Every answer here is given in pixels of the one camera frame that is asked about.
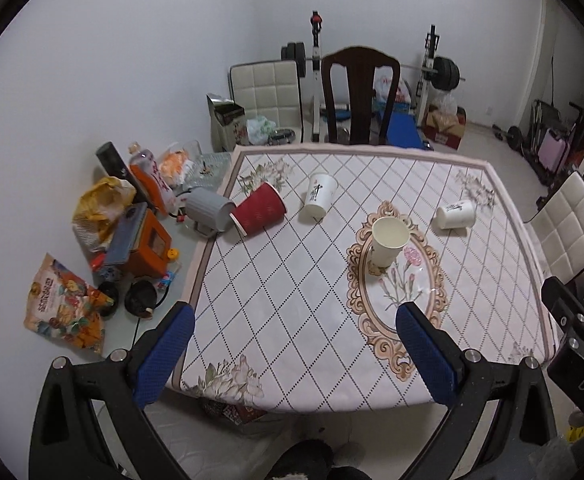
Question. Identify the cream paper cup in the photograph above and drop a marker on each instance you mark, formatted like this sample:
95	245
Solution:
387	242

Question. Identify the orange box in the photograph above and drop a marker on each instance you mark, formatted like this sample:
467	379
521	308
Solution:
144	245

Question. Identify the clear glass tray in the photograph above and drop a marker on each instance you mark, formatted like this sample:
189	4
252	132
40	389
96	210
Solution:
209	167

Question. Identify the colourful snack packet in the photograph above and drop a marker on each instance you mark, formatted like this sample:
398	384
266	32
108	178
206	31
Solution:
67	307

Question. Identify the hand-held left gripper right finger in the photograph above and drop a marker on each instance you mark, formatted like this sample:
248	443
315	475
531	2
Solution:
424	355

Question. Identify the dark fuzzy slipper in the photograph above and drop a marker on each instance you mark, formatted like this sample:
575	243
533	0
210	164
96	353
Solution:
302	460

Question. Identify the floral quilted table mat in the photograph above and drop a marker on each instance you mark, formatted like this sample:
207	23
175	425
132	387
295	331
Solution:
292	285

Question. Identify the pink suitcase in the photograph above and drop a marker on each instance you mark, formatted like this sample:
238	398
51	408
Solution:
556	147

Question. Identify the barbell rack with weights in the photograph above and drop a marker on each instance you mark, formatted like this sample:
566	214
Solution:
439	72

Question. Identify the green and white plastic bag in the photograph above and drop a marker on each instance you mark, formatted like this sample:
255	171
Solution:
259	129

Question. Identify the small white printed cup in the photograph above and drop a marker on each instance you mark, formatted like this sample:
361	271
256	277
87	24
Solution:
455	215

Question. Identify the blue bench pad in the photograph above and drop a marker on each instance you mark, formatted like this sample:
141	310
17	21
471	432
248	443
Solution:
402	129

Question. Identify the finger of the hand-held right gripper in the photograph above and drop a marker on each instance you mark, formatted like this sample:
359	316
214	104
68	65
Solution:
564	305

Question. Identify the grey ribbed cup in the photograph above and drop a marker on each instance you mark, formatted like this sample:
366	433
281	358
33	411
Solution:
208	210

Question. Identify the brown cardboard box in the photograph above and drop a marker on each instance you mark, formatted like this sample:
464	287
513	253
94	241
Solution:
445	127

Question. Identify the black dumbbell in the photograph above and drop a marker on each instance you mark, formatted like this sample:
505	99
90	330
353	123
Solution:
509	136

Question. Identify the yellow plastic bag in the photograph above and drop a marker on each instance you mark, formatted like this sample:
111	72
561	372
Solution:
99	212

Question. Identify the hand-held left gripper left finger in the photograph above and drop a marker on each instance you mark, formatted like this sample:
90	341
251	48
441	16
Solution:
164	355

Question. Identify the red printed box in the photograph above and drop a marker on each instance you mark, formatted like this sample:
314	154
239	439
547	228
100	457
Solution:
232	412

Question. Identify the orange snack bag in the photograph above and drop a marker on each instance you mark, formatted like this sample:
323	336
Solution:
174	165

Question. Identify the black round lid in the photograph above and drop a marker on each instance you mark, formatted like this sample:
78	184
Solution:
139	297
107	294

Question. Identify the drink bottle with orange label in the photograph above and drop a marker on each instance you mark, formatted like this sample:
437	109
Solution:
149	180

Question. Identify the red paper cup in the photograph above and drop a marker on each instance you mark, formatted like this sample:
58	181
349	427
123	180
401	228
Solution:
258	208

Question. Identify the black cylinder bottle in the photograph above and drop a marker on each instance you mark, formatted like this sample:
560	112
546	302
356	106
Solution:
114	164

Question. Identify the white cup with dark print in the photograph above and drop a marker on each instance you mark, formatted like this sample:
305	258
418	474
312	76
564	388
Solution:
318	196

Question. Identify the red and white plastic bag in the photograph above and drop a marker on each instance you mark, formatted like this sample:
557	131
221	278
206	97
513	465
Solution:
390	87

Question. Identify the white padded chair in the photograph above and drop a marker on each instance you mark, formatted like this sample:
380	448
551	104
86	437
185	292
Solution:
566	232
266	95

